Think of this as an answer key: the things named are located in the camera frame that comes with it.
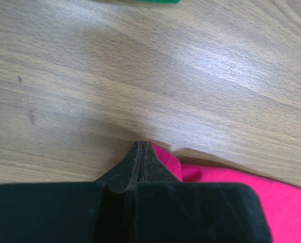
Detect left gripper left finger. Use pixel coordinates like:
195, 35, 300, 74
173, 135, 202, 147
0, 142, 143, 242

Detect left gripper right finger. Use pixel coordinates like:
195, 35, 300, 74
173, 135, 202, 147
134, 143, 272, 242

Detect pink t shirt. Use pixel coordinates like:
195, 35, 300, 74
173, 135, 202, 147
154, 145, 301, 242

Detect folded green t shirt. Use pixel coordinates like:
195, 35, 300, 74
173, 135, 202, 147
135, 0, 180, 4

